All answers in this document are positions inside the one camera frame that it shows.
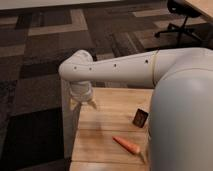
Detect black eraser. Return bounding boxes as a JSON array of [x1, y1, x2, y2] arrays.
[[133, 109, 148, 128]]

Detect orange carrot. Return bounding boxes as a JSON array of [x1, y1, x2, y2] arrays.
[[112, 136, 145, 163]]

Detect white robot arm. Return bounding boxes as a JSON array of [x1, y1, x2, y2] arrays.
[[59, 47, 213, 171]]

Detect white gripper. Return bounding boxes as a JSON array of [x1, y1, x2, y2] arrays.
[[70, 81, 97, 111]]

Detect wooden desk corner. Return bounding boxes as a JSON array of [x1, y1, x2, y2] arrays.
[[184, 0, 213, 20]]

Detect black office chair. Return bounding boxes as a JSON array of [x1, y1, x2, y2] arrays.
[[154, 0, 207, 44]]

